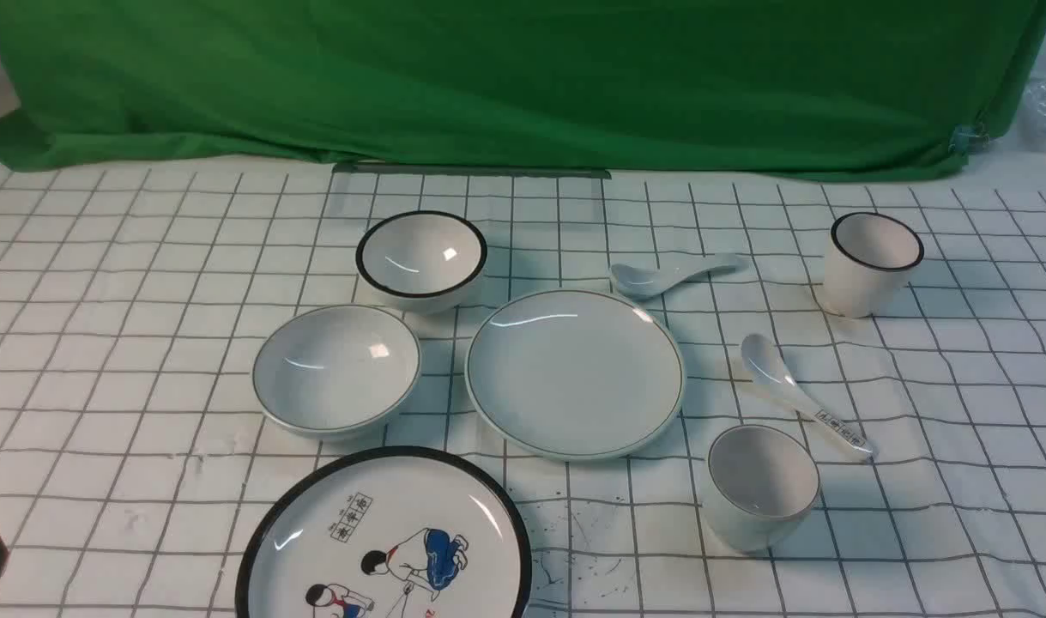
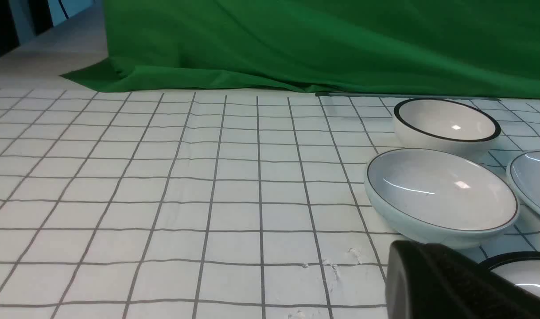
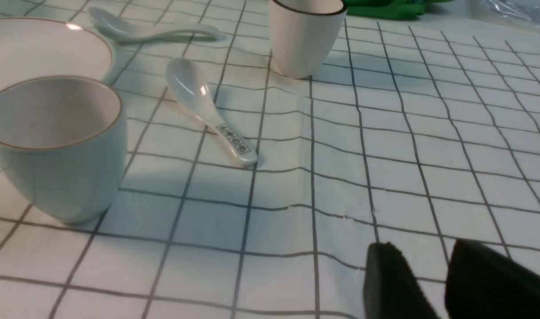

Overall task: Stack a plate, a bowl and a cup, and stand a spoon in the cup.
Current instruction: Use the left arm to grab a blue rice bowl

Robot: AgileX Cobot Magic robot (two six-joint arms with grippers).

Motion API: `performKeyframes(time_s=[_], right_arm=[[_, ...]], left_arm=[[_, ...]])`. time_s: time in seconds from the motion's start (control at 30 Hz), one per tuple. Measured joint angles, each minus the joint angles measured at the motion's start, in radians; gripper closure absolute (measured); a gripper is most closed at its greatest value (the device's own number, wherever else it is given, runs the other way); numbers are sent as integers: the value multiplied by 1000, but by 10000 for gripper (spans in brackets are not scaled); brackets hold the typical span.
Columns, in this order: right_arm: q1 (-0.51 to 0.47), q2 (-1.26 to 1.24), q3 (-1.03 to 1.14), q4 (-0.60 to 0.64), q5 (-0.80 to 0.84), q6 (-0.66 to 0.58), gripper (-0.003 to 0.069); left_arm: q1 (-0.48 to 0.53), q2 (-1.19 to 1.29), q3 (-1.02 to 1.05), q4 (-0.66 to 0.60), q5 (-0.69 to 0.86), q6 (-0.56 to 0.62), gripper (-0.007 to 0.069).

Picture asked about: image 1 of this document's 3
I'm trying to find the green-rimmed white bowl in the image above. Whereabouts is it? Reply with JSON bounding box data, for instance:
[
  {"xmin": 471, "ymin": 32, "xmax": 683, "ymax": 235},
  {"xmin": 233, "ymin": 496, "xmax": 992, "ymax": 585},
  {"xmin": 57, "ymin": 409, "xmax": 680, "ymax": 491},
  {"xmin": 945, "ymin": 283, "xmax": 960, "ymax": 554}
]
[{"xmin": 251, "ymin": 304, "xmax": 423, "ymax": 442}]

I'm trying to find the plain white ceramic spoon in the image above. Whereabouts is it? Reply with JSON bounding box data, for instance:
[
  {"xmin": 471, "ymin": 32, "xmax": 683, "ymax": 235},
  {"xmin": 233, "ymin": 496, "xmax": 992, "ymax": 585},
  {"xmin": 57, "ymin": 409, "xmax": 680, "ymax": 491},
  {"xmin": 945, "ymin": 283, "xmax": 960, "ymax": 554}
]
[{"xmin": 609, "ymin": 253, "xmax": 743, "ymax": 300}]

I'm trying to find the green-rimmed white cup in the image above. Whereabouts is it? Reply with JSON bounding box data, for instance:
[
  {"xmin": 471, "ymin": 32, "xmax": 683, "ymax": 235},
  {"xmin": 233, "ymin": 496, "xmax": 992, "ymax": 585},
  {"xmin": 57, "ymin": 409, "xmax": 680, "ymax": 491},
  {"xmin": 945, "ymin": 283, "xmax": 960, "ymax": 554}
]
[{"xmin": 699, "ymin": 425, "xmax": 820, "ymax": 553}]

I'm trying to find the black-rimmed illustrated plate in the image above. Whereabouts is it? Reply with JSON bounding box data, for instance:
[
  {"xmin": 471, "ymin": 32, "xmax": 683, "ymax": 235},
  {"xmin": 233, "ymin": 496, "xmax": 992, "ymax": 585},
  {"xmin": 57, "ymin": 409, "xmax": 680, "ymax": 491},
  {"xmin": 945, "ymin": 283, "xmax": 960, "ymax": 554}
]
[{"xmin": 233, "ymin": 447, "xmax": 533, "ymax": 617}]

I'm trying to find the black-rimmed white bowl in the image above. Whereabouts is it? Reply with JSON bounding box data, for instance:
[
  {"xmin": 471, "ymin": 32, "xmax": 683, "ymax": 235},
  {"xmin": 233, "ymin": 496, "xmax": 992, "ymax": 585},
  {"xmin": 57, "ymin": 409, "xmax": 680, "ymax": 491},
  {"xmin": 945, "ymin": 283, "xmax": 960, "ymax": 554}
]
[{"xmin": 355, "ymin": 210, "xmax": 490, "ymax": 314}]

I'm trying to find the green-rimmed white plate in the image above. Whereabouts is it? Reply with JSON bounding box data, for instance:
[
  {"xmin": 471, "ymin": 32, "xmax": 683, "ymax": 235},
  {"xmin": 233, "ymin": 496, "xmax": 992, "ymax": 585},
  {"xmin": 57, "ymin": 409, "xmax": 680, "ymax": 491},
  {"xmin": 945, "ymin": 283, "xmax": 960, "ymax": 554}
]
[{"xmin": 464, "ymin": 288, "xmax": 687, "ymax": 461}]

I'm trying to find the white checkered tablecloth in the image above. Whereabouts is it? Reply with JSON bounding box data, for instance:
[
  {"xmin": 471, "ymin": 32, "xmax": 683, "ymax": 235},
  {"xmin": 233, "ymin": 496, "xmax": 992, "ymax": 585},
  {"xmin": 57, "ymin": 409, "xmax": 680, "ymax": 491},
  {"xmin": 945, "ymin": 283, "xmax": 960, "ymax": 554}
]
[{"xmin": 0, "ymin": 164, "xmax": 1046, "ymax": 617}]

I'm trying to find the white spoon with lettering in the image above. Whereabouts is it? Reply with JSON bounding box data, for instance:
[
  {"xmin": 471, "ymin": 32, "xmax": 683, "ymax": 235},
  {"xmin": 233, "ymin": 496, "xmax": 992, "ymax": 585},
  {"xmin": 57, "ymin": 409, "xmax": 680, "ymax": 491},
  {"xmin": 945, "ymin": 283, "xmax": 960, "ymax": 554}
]
[{"xmin": 740, "ymin": 333, "xmax": 876, "ymax": 462}]

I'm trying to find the black-rimmed white cup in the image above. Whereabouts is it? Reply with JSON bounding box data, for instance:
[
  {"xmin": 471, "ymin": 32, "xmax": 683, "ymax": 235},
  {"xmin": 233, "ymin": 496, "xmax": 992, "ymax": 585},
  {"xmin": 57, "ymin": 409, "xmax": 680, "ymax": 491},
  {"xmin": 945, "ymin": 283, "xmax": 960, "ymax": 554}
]
[{"xmin": 819, "ymin": 211, "xmax": 924, "ymax": 319}]

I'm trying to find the green backdrop cloth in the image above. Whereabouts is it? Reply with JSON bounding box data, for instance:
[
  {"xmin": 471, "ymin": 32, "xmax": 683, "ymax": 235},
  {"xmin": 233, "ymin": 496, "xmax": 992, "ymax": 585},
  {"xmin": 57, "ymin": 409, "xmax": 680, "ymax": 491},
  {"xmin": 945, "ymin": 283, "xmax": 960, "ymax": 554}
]
[{"xmin": 0, "ymin": 1, "xmax": 1046, "ymax": 181}]

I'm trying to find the blue binder clip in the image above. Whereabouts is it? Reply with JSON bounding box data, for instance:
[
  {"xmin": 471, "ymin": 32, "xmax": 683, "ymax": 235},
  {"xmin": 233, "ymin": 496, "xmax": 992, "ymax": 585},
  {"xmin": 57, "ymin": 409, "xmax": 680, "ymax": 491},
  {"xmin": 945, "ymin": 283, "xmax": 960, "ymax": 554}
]
[{"xmin": 947, "ymin": 124, "xmax": 992, "ymax": 155}]

